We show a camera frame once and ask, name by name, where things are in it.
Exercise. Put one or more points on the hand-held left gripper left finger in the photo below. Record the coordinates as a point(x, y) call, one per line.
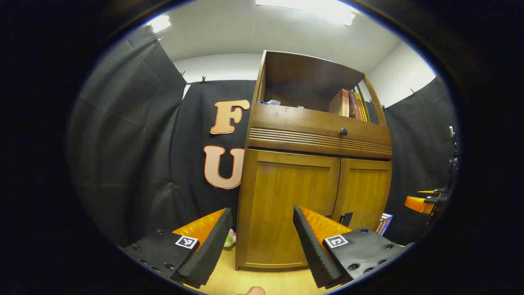
point(213, 250)

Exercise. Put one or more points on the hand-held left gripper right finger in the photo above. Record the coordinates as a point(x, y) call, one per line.
point(311, 250)

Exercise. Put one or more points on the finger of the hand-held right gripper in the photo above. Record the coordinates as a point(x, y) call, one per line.
point(419, 204)
point(430, 192)

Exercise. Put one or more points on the wooden shoe cabinet door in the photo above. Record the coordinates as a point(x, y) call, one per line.
point(278, 196)
point(364, 188)

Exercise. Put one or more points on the wooden double-door shoe cabinet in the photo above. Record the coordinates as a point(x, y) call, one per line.
point(294, 73)

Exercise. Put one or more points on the green plush toy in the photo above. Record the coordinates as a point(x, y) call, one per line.
point(230, 239)

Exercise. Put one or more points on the black drawer knob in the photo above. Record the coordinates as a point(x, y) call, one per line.
point(343, 132)

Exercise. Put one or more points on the yellow book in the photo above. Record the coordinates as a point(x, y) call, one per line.
point(361, 107)

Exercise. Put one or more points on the maroon book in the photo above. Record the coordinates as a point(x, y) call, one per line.
point(353, 105)

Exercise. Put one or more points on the black backdrop cloth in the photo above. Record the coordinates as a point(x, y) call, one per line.
point(143, 143)

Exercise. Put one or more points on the tan book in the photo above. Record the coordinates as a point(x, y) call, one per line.
point(339, 103)

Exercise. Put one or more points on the light blue cloth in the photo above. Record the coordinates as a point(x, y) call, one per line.
point(270, 102)

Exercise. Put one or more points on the small ceiling light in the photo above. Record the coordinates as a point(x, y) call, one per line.
point(159, 23)

